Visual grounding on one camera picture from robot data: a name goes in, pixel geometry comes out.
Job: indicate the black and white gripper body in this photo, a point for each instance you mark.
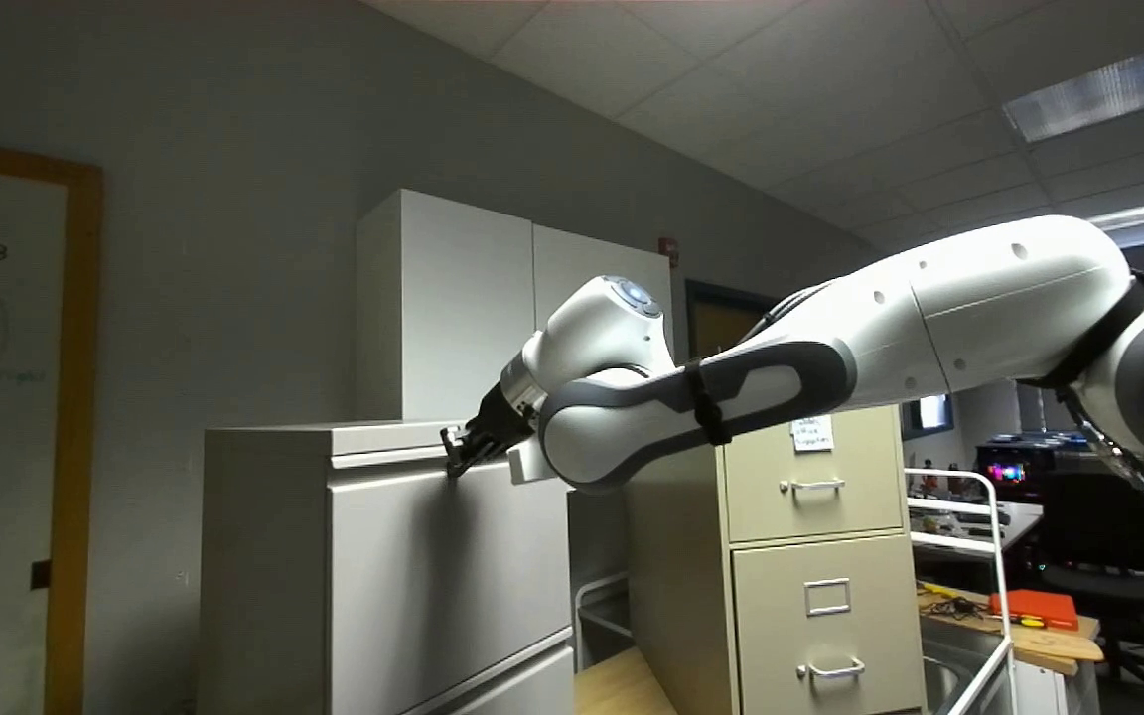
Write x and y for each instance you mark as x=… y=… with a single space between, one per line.
x=484 y=433

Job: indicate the gray cabinet top drawer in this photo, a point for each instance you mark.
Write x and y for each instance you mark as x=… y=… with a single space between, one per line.
x=446 y=592

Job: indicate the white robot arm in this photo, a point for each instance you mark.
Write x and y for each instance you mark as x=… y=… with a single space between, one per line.
x=1036 y=298

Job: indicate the tall white storage cabinet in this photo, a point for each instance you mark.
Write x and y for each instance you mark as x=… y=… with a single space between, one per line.
x=451 y=291

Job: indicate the gray file cabinet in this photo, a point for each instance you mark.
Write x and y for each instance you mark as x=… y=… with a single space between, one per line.
x=264 y=622

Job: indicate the wooden top desk cabinet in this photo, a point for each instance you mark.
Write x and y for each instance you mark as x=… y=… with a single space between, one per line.
x=619 y=686

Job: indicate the beige two-drawer file cabinet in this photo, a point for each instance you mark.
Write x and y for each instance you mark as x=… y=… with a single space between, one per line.
x=777 y=580

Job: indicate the white paper label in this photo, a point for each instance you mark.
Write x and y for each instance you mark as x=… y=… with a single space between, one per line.
x=810 y=433

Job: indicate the wood framed whiteboard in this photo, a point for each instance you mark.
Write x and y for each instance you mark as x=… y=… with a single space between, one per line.
x=47 y=320

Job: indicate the orange tool box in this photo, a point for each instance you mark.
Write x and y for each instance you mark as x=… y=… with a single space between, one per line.
x=1048 y=610

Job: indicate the black office chair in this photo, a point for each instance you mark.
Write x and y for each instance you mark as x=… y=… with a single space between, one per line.
x=1095 y=555

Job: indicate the white metal rack frame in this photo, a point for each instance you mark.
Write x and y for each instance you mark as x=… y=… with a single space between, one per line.
x=958 y=564

